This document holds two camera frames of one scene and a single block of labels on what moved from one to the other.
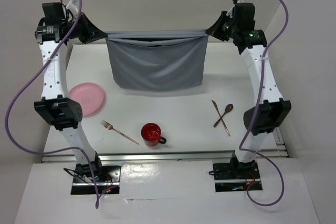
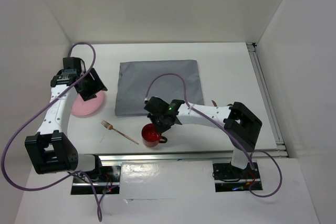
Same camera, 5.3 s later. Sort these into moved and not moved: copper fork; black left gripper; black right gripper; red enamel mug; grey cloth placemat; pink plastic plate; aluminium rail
Moved: grey cloth placemat; black right gripper; black left gripper
Not moved: copper fork; red enamel mug; aluminium rail; pink plastic plate
